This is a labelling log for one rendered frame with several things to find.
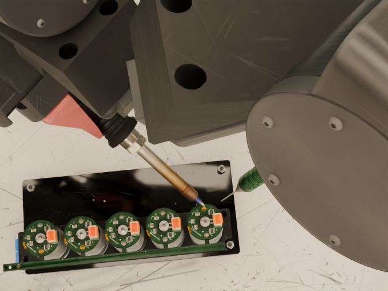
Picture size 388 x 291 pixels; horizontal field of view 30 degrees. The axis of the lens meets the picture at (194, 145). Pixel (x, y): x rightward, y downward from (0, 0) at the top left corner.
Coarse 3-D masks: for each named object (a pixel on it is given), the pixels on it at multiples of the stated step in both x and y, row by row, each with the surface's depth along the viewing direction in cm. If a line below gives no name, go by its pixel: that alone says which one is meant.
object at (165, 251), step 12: (84, 252) 49; (120, 252) 49; (132, 252) 49; (144, 252) 49; (156, 252) 49; (168, 252) 49; (180, 252) 49; (192, 252) 49; (12, 264) 49; (24, 264) 49; (36, 264) 49; (48, 264) 49; (60, 264) 49; (72, 264) 49
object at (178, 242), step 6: (162, 222) 49; (168, 222) 49; (162, 228) 49; (168, 228) 49; (180, 234) 49; (180, 240) 51; (156, 246) 52; (162, 246) 50; (168, 246) 50; (174, 246) 51
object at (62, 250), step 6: (42, 234) 49; (60, 234) 50; (36, 240) 49; (42, 240) 49; (60, 240) 50; (60, 246) 50; (66, 246) 52; (54, 252) 50; (60, 252) 51; (66, 252) 52; (48, 258) 50; (54, 258) 51; (60, 258) 52
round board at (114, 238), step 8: (112, 216) 49; (128, 216) 49; (112, 224) 49; (120, 224) 49; (128, 224) 49; (112, 232) 49; (128, 232) 49; (112, 240) 49; (120, 240) 49; (128, 240) 49; (136, 240) 49; (120, 248) 49
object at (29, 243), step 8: (32, 224) 49; (48, 224) 49; (24, 232) 49; (32, 232) 49; (40, 232) 49; (24, 240) 49; (32, 240) 49; (32, 248) 49; (40, 248) 49; (48, 248) 49
